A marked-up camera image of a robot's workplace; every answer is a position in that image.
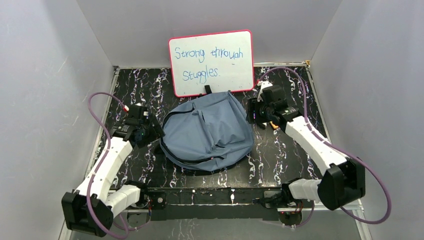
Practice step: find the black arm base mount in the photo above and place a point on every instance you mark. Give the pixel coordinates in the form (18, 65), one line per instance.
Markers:
(268, 204)

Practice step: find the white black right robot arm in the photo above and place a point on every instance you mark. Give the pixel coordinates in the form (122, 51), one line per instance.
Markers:
(343, 179)

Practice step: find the yellow highlighter pen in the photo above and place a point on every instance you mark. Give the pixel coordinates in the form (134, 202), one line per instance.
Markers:
(275, 127)

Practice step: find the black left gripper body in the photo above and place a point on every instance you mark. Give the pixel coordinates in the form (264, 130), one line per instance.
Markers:
(153, 129)

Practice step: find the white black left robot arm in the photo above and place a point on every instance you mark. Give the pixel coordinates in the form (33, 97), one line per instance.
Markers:
(91, 208)

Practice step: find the blue student backpack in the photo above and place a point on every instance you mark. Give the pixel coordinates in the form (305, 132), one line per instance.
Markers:
(207, 133)

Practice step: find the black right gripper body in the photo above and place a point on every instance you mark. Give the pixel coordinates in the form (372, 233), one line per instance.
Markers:
(261, 112)

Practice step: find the pink framed whiteboard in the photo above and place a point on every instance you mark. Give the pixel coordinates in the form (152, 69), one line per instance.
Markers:
(224, 61)

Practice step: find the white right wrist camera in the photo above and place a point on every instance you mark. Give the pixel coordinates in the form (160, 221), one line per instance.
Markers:
(262, 84)

